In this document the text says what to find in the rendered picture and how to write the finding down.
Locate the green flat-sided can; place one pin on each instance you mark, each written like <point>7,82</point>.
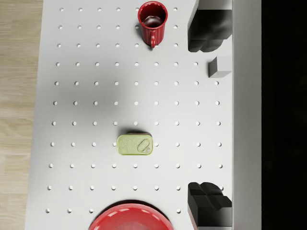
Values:
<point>135,144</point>

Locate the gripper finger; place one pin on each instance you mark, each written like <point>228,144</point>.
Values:
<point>208,28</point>
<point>208,206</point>

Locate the red plate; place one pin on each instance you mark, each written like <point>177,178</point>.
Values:
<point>130,219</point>

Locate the red mug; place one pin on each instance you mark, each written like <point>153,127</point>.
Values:
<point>152,24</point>

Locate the grey cube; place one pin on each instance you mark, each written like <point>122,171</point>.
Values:
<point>217,68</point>

